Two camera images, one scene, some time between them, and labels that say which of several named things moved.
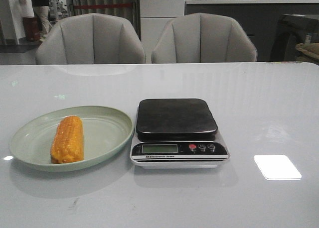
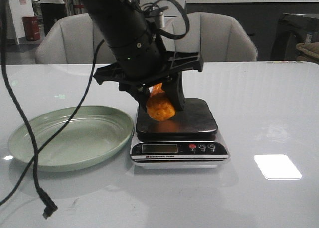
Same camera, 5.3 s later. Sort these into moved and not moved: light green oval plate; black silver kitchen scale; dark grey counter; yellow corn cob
Moved: yellow corn cob
Not moved: dark grey counter; light green oval plate; black silver kitchen scale
